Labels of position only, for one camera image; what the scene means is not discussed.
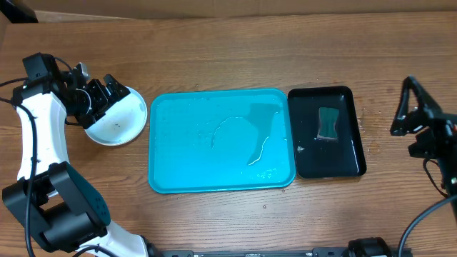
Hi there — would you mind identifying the teal plastic tray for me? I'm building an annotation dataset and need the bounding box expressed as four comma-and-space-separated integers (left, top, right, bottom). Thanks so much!
149, 89, 296, 194

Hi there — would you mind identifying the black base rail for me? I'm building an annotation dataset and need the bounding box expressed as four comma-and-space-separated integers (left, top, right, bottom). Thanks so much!
142, 237, 398, 257

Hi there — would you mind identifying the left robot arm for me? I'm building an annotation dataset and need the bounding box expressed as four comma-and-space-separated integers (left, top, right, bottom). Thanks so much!
2, 54, 160, 256

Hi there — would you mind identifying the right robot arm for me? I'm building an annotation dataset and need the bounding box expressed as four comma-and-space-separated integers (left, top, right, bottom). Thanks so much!
341, 76, 456, 257

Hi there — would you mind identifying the black rectangular water tray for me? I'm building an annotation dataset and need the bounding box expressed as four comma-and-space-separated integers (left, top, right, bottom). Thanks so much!
288, 86, 367, 179

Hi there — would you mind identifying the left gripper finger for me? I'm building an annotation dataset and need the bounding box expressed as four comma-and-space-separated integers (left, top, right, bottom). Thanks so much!
104, 74, 130, 104
74, 79, 110, 129

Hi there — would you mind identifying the green scrubbing sponge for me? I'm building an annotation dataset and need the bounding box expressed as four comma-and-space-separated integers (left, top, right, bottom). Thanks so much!
317, 107, 339, 141

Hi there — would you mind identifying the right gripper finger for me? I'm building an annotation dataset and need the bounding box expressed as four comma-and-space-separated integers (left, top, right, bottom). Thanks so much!
393, 76, 411, 125
408, 76, 442, 114

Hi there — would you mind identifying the black corner object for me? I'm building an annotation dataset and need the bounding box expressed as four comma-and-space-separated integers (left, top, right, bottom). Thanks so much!
1, 0, 39, 24

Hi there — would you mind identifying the light blue plate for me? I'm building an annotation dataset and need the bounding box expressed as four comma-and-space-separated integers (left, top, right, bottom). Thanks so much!
85, 87, 148, 146

